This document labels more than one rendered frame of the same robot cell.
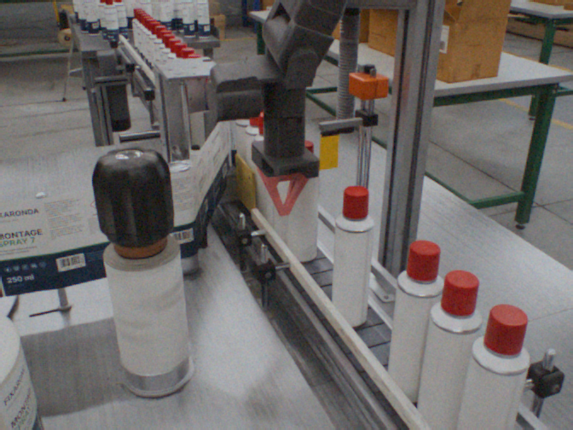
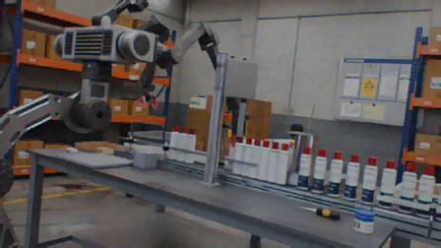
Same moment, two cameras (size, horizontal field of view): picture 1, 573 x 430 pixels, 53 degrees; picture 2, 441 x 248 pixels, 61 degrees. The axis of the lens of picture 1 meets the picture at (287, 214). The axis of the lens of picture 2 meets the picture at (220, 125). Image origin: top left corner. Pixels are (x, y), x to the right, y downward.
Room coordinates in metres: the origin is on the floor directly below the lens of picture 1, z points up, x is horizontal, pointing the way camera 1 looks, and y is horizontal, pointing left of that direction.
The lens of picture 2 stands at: (2.43, -1.22, 1.23)
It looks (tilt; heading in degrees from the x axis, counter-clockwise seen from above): 3 degrees down; 146
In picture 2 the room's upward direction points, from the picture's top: 6 degrees clockwise
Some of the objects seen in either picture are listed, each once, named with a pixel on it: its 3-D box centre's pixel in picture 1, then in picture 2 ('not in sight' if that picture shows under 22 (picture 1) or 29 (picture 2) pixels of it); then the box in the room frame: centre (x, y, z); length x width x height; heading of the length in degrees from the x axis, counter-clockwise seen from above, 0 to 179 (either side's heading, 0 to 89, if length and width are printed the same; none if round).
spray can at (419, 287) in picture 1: (415, 323); (190, 146); (0.53, -0.15, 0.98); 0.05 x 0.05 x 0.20
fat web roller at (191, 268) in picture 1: (182, 221); not in sight; (0.79, 0.16, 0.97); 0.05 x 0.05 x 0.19
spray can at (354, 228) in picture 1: (352, 258); not in sight; (0.67, -0.09, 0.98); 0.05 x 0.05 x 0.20
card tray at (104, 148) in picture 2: not in sight; (103, 148); (-0.19, -0.44, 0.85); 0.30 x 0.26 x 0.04; 22
